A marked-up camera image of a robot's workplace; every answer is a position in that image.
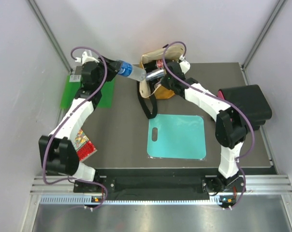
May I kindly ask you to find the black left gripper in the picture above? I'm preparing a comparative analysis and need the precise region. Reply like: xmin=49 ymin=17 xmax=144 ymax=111
xmin=96 ymin=55 xmax=123 ymax=89

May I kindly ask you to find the clear water bottle blue label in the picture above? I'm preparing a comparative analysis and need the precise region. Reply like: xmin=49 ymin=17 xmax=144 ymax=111
xmin=118 ymin=60 xmax=146 ymax=82

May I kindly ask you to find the orange canvas bag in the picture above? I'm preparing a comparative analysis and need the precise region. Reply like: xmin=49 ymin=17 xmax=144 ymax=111
xmin=137 ymin=48 xmax=175 ymax=119

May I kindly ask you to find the glass cola bottle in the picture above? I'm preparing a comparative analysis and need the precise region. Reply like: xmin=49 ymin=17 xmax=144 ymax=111
xmin=144 ymin=59 xmax=163 ymax=73

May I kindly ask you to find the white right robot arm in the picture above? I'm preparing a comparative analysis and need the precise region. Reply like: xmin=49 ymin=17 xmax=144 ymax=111
xmin=161 ymin=61 xmax=252 ymax=191

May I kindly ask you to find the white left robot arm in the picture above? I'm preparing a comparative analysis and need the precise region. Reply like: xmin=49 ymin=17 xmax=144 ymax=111
xmin=38 ymin=57 xmax=122 ymax=192

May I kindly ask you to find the green board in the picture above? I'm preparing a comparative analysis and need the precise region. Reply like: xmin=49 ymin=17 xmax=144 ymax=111
xmin=59 ymin=73 xmax=116 ymax=109

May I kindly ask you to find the turquoise cutting board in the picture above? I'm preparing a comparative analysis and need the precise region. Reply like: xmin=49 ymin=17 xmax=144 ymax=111
xmin=147 ymin=114 xmax=206 ymax=160

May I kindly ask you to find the black and pink drawer box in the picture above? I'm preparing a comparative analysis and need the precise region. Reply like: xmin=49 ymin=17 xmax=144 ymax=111
xmin=217 ymin=85 xmax=272 ymax=131

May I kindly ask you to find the red snack box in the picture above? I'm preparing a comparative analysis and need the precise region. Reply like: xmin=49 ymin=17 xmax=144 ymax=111
xmin=73 ymin=129 xmax=97 ymax=162

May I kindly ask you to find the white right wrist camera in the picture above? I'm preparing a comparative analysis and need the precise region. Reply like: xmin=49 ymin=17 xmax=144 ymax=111
xmin=178 ymin=55 xmax=190 ymax=74

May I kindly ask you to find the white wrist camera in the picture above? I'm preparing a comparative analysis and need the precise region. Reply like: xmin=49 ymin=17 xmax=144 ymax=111
xmin=75 ymin=51 xmax=99 ymax=64
xmin=178 ymin=55 xmax=190 ymax=74

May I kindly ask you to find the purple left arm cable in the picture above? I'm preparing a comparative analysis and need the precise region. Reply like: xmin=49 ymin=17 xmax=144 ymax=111
xmin=42 ymin=46 xmax=113 ymax=210

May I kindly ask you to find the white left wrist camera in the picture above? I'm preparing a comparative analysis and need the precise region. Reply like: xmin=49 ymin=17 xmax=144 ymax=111
xmin=75 ymin=51 xmax=99 ymax=64

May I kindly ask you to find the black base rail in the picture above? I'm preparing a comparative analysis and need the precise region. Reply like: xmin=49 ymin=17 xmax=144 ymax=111
xmin=73 ymin=169 xmax=246 ymax=201

